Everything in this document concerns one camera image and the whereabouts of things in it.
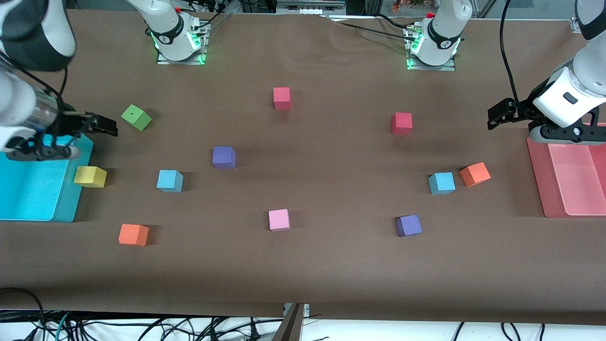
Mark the metal corner bracket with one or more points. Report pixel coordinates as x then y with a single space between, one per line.
578 24

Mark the light pink foam block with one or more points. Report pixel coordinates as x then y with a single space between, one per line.
279 220

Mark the red foam block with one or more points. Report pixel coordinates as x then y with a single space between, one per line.
281 98
401 123

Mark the purple foam block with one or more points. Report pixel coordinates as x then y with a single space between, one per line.
223 157
408 226

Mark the aluminium frame rail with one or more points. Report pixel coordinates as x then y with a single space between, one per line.
307 4

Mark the green foam block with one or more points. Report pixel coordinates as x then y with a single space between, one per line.
136 117

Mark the small metal bracket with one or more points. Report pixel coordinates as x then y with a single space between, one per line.
307 310

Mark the pink plastic bin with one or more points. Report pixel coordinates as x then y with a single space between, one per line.
577 180

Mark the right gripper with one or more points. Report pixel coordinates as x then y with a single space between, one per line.
69 123

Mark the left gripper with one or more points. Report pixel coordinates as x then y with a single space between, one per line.
522 112

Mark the yellow foam block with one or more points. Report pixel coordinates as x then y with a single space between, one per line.
90 176

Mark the cyan plastic bin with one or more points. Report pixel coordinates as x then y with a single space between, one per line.
28 189

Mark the light blue foam block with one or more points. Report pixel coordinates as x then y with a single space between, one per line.
169 181
441 183

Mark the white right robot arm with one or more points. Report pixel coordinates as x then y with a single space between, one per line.
19 109

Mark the orange foam block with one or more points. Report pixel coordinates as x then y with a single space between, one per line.
133 235
475 174

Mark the brown table cover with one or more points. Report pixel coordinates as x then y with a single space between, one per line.
331 265

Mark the dark centre post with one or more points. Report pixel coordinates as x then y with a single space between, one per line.
291 327

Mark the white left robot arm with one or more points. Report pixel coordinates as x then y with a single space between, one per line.
582 80

